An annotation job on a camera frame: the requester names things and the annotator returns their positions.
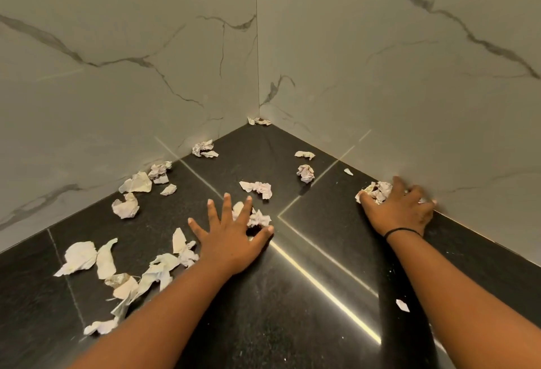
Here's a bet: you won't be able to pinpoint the person's left hand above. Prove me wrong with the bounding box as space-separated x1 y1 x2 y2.
188 192 275 276

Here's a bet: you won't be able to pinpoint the person's right hand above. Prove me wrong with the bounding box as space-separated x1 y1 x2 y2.
358 176 437 238

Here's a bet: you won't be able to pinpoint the white paper wad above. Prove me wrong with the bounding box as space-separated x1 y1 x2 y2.
232 201 272 228
355 181 427 206

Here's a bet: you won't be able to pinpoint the person's right forearm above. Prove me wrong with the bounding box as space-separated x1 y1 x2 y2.
385 231 541 369

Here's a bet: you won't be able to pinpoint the person's left forearm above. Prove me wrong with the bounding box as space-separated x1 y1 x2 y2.
68 260 234 369

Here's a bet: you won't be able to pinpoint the black wrist band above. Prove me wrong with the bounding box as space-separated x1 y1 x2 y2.
384 227 423 241

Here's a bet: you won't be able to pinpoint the scattered white paper scraps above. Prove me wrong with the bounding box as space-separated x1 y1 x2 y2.
54 117 411 336

